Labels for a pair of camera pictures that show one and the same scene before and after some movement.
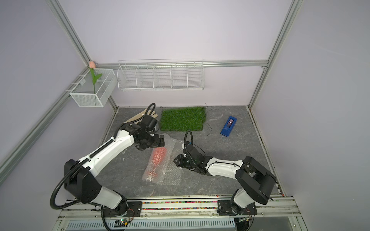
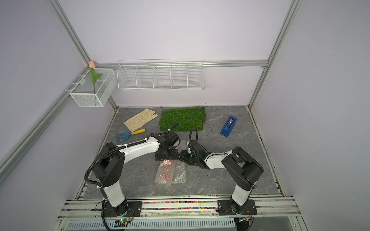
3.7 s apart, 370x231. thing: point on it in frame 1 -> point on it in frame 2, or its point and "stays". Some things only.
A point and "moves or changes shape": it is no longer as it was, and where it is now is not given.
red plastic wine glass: [159, 154] -> [166, 174]
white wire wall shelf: [163, 74] stays
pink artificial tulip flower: [92, 65] stays
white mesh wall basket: [86, 94] stays
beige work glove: [151, 111] stays
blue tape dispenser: [229, 126] stays
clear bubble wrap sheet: [162, 169] moves or changes shape
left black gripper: [156, 144] -> [174, 154]
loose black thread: [208, 109] stays
